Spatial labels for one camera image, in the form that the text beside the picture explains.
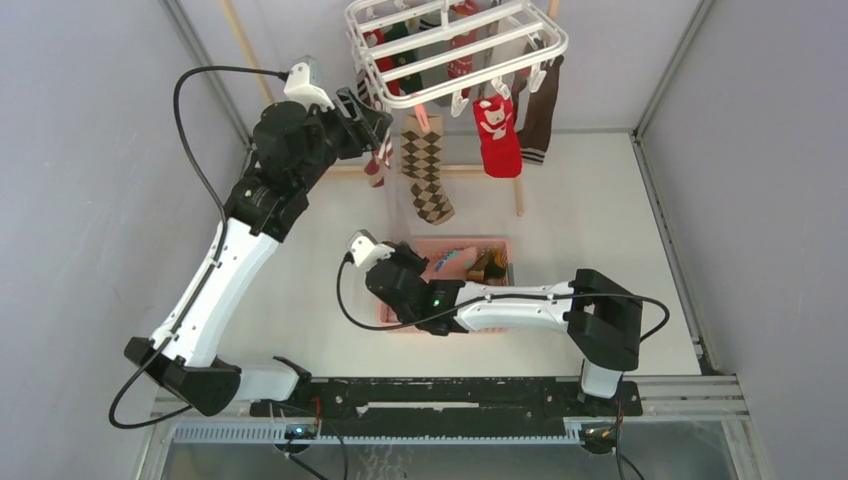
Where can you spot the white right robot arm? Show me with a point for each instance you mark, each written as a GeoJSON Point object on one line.
{"type": "Point", "coordinates": [599, 316]}

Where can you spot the white plastic clip hanger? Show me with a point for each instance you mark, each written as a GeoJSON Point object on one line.
{"type": "Point", "coordinates": [499, 26]}

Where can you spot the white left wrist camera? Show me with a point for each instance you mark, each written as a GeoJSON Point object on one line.
{"type": "Point", "coordinates": [302, 86]}

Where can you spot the pink plastic basket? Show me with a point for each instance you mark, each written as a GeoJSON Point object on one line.
{"type": "Point", "coordinates": [440, 315]}

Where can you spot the dark brown sock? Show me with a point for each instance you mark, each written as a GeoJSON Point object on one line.
{"type": "Point", "coordinates": [535, 135]}

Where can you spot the pink plastic clip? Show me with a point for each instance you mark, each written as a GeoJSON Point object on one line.
{"type": "Point", "coordinates": [424, 116]}

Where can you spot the pink patterned sock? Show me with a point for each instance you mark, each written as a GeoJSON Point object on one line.
{"type": "Point", "coordinates": [452, 265]}

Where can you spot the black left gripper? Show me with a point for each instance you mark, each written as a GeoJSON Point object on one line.
{"type": "Point", "coordinates": [376, 124]}

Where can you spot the green dotted sock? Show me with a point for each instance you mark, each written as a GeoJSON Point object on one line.
{"type": "Point", "coordinates": [408, 84]}

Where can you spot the grey ribbed sock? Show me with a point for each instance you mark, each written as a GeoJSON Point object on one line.
{"type": "Point", "coordinates": [377, 167]}

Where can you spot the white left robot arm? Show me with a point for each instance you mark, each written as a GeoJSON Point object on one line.
{"type": "Point", "coordinates": [181, 355]}

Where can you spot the brown argyle sock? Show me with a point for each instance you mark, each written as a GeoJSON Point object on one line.
{"type": "Point", "coordinates": [421, 164]}

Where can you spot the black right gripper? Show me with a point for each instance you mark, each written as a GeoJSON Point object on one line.
{"type": "Point", "coordinates": [403, 254]}

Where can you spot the red bear sock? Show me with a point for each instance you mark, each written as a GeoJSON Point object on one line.
{"type": "Point", "coordinates": [499, 145]}

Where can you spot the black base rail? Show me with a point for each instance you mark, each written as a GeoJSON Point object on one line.
{"type": "Point", "coordinates": [451, 408]}

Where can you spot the red white patterned sock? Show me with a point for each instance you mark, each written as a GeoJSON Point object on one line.
{"type": "Point", "coordinates": [462, 66]}

